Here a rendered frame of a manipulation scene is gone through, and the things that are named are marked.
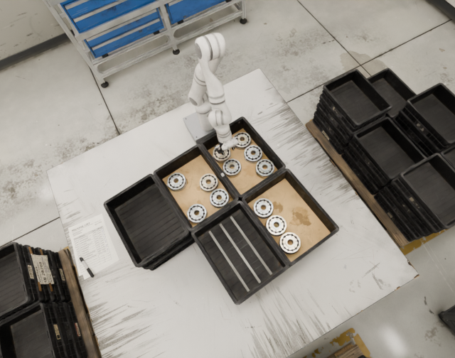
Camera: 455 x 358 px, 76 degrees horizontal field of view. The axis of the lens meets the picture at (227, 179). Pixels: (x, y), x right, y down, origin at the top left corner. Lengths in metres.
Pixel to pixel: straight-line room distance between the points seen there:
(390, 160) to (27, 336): 2.66
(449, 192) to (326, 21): 2.22
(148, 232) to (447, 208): 1.80
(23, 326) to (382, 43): 3.84
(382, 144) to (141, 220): 1.75
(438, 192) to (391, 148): 0.43
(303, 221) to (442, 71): 2.43
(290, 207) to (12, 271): 1.80
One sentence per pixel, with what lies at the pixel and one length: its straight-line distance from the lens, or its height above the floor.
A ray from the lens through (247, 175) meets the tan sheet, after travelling 1.62.
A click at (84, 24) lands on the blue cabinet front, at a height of 0.65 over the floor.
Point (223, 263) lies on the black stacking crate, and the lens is 1.51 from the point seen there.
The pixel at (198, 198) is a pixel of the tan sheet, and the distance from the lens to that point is 1.60.
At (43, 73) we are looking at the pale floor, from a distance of 3.92.
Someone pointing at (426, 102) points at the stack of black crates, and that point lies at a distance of 2.59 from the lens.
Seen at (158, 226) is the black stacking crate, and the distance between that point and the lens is 1.61.
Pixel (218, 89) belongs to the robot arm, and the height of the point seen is 1.34.
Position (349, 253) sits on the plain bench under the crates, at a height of 0.70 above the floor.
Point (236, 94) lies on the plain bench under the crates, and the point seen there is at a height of 0.70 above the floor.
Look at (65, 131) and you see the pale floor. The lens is 3.30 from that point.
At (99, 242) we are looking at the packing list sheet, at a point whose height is 0.70.
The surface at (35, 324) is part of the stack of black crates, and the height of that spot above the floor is 0.38.
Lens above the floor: 2.32
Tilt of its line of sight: 67 degrees down
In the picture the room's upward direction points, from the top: 12 degrees counter-clockwise
